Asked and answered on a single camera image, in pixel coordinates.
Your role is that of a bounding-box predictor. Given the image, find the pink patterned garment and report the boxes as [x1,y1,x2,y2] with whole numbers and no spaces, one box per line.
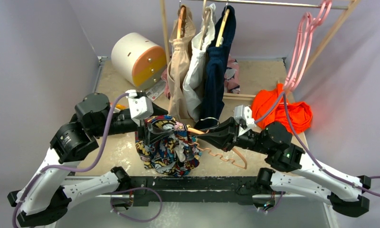
[224,55,240,94]

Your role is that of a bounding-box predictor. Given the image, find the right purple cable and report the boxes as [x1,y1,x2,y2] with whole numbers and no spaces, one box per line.
[254,91,380,200]

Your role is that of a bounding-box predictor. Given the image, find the yellow plastic bin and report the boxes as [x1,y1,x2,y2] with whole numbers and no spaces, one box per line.
[114,104,126,112]

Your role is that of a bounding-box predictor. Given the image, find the beige hanging shorts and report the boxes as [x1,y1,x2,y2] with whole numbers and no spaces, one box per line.
[167,4,196,121]

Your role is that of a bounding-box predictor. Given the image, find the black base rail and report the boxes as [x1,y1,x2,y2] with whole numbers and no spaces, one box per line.
[130,176,272,205]

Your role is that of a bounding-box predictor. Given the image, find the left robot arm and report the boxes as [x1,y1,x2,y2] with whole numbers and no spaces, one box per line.
[7,90,167,228]

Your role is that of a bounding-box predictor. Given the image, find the navy hanging shorts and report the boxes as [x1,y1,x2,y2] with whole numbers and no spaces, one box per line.
[195,5,237,129]

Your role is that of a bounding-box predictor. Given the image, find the colourful comic print shorts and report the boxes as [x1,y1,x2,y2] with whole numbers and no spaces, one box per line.
[135,115,202,177]

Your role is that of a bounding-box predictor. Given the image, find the white round drawer cabinet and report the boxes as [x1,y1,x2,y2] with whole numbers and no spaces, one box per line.
[111,32,167,90]

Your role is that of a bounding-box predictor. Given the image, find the paper label card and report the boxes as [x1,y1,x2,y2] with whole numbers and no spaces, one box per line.
[146,80,166,101]

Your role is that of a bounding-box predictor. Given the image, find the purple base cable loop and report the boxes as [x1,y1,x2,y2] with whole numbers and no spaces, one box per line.
[109,187,164,223]

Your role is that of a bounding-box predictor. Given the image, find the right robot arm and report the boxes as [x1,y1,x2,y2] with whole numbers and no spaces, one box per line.
[198,117,371,218]

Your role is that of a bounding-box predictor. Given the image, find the pink plastic hanger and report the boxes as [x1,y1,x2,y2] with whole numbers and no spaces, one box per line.
[283,0,333,93]

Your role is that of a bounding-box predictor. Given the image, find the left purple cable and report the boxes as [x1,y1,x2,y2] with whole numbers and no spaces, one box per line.
[12,92,131,228]

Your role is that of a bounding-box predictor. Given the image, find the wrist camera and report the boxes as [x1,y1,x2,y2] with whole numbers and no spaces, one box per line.
[126,90,153,121]
[233,105,257,136]

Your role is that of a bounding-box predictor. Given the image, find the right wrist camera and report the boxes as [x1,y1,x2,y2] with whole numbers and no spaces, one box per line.
[233,105,257,136]

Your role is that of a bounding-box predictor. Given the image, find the orange garment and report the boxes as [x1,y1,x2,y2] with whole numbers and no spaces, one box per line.
[251,83,313,134]

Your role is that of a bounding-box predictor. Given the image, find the white hanging shorts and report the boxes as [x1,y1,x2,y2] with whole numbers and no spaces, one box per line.
[182,3,216,122]

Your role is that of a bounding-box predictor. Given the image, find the wooden clothes rack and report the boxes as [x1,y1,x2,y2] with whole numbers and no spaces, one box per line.
[159,0,360,101]

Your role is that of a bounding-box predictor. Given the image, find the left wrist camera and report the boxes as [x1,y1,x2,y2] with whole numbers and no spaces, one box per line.
[126,90,153,121]

